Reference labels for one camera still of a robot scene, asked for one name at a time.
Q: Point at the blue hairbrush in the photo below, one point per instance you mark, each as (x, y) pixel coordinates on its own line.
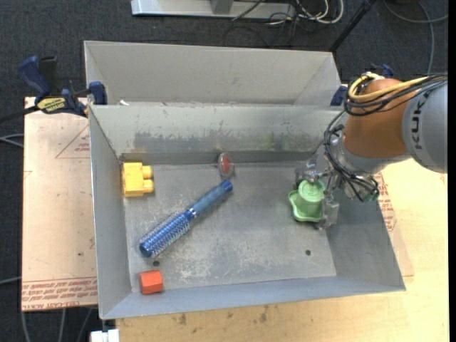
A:
(178, 223)

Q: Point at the light green toy cup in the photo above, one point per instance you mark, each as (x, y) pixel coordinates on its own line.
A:
(309, 199)

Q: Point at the red and clear round toy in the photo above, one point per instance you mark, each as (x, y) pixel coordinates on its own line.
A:
(226, 163)

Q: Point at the orange hexagonal block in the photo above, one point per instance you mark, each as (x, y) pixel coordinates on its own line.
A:
(151, 282)

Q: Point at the grey metal bin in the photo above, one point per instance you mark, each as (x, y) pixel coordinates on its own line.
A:
(231, 226)

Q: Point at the yellow toy building block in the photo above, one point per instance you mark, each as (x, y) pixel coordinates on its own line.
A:
(134, 179)

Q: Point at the brown cardboard board, red print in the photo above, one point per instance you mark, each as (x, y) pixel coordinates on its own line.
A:
(57, 208)

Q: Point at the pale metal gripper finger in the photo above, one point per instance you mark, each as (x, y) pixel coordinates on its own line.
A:
(306, 175)
(330, 212)

